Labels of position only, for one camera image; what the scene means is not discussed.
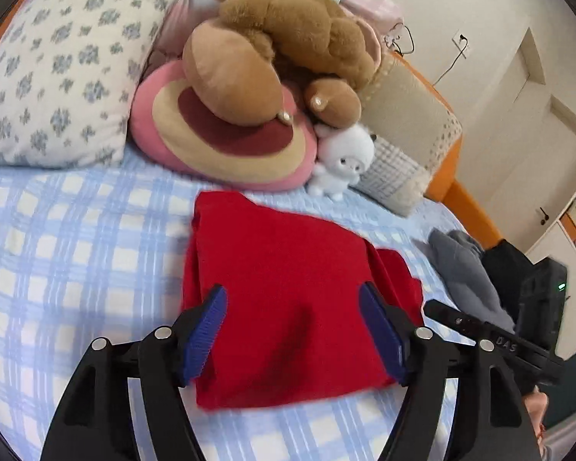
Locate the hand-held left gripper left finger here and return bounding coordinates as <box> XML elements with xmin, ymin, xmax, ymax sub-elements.
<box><xmin>41</xmin><ymin>284</ymin><xmax>229</xmax><ymax>461</ymax></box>

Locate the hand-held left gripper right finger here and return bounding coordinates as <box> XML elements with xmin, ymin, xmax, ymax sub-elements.
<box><xmin>358</xmin><ymin>282</ymin><xmax>544</xmax><ymax>461</ymax></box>

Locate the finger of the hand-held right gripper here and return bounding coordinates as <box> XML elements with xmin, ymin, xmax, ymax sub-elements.
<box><xmin>423</xmin><ymin>299</ymin><xmax>565</xmax><ymax>388</ymax></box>

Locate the red garment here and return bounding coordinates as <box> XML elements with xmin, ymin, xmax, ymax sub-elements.
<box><xmin>181</xmin><ymin>191</ymin><xmax>424</xmax><ymax>411</ymax></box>

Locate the person's right forearm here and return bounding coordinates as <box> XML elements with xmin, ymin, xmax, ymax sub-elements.
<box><xmin>540</xmin><ymin>429</ymin><xmax>570</xmax><ymax>461</ymax></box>

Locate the person's right hand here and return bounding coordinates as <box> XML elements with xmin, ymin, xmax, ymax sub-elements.
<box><xmin>525</xmin><ymin>389</ymin><xmax>551</xmax><ymax>447</ymax></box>

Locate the black garment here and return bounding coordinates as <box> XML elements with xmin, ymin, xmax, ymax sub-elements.
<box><xmin>480</xmin><ymin>239</ymin><xmax>535</xmax><ymax>318</ymax></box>

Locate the grey garment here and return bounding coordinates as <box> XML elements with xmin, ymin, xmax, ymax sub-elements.
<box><xmin>413</xmin><ymin>229</ymin><xmax>517</xmax><ymax>333</ymax></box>

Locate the white wardrobe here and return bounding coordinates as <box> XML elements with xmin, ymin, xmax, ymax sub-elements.
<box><xmin>528</xmin><ymin>185</ymin><xmax>576</xmax><ymax>294</ymax></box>

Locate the orange headboard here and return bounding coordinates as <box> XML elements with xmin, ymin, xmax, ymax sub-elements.
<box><xmin>394</xmin><ymin>53</ymin><xmax>503</xmax><ymax>251</ymax></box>

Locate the white door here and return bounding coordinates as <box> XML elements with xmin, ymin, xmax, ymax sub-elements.
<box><xmin>461</xmin><ymin>26</ymin><xmax>576</xmax><ymax>256</ymax></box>

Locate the blue plaid bed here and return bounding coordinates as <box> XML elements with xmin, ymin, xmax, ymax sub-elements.
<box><xmin>0</xmin><ymin>144</ymin><xmax>467</xmax><ymax>461</ymax></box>

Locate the grey knitted pillow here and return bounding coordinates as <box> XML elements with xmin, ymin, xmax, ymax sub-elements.
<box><xmin>355</xmin><ymin>137</ymin><xmax>431</xmax><ymax>217</ymax></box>

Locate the white plush toy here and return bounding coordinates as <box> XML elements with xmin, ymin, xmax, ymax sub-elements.
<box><xmin>307</xmin><ymin>122</ymin><xmax>378</xmax><ymax>201</ymax></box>

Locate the pink round cushion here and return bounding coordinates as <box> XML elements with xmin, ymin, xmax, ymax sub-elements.
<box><xmin>129</xmin><ymin>60</ymin><xmax>320</xmax><ymax>193</ymax></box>

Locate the beige pillow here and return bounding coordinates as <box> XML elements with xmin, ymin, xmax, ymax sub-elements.
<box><xmin>360</xmin><ymin>50</ymin><xmax>463</xmax><ymax>178</ymax></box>

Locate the white floral pillow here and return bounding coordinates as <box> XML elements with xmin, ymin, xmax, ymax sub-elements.
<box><xmin>0</xmin><ymin>0</ymin><xmax>189</xmax><ymax>170</ymax></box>

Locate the brown teddy bear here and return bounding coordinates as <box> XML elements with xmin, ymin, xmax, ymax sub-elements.
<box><xmin>182</xmin><ymin>0</ymin><xmax>380</xmax><ymax>128</ymax></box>

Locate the pink blanket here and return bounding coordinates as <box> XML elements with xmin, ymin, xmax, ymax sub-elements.
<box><xmin>43</xmin><ymin>0</ymin><xmax>405</xmax><ymax>58</ymax></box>

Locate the black cable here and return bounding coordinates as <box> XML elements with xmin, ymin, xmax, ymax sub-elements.
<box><xmin>389</xmin><ymin>24</ymin><xmax>467</xmax><ymax>85</ymax></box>

